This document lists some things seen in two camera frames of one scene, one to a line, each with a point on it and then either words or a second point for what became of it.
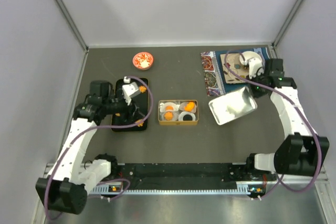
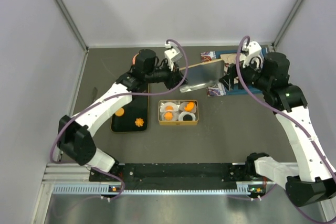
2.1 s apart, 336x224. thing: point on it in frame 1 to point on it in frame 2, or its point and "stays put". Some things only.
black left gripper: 126,115 to 174,78
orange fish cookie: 189,106 stays put
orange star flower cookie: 168,116 stays put
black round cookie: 187,117 stays put
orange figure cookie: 169,108 stays put
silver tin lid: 232,105 to 198,77
